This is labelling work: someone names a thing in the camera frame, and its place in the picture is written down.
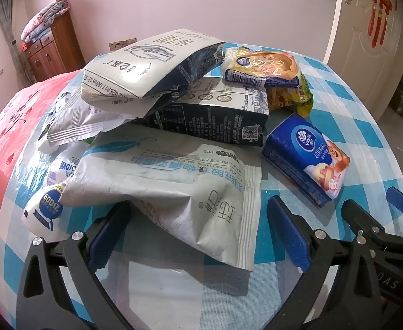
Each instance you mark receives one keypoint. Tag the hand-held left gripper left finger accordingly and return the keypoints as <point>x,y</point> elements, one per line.
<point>108,230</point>

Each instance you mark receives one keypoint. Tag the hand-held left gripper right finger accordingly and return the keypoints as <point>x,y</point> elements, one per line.
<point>287,233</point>

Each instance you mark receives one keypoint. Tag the white blue labelled plastic bag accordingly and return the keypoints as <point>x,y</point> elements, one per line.
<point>55,117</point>
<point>46,209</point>

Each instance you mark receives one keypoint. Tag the large white wipes packet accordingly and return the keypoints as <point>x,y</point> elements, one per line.
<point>160,178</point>

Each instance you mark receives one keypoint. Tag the blue tissue packet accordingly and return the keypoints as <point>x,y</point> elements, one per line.
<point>298,151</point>

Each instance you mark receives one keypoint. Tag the silver white foil packet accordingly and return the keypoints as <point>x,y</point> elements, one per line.
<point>84,123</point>

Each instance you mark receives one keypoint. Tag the white navy milk carton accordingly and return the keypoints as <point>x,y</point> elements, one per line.
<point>215,120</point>
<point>136,72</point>

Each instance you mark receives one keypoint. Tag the yellow green noodle packet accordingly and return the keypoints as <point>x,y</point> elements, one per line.
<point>287,98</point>

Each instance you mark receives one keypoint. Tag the yellow tissue packet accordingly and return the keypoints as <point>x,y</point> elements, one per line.
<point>263,65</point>

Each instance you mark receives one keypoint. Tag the blue white checkered tablecloth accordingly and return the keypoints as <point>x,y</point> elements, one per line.
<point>353,110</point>

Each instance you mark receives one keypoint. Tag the pink printed bed blanket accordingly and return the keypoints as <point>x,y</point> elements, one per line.
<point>12,110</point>

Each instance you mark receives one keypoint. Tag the white door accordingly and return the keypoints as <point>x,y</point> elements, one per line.
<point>356,34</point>

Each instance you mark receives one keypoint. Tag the brown wooden cabinet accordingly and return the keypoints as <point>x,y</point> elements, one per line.
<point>57,55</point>

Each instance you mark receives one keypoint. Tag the small red box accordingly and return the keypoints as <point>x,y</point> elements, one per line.
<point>24,46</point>

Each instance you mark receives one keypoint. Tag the folded pink blue blanket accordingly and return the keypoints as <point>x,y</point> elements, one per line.
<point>46,17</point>

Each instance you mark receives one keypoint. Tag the grey checked curtain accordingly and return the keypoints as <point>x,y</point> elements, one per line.
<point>8,13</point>

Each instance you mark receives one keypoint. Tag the wall socket strip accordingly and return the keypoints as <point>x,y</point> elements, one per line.
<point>119,44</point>

